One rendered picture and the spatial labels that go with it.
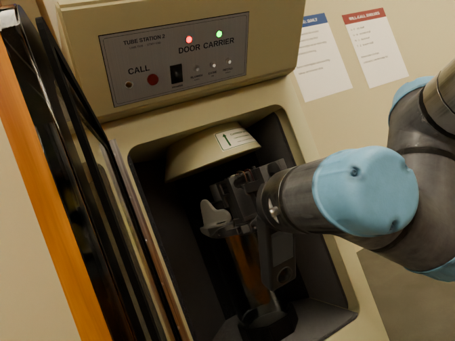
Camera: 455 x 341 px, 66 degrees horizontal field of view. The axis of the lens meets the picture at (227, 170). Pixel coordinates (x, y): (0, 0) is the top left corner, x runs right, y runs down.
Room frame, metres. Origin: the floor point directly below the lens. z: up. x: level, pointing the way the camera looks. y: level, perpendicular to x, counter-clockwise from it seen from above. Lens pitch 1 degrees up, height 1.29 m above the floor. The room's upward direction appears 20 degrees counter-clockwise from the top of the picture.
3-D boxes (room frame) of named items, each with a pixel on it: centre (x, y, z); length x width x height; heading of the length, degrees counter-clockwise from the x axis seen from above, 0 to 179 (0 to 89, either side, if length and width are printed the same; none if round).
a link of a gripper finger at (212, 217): (0.55, 0.05, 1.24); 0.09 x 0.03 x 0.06; 47
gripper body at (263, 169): (0.47, -0.03, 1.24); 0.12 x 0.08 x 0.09; 23
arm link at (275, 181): (0.40, -0.06, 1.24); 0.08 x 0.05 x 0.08; 113
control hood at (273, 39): (0.45, -0.02, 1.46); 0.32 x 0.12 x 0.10; 113
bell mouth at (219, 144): (0.60, 0.02, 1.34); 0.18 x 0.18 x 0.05
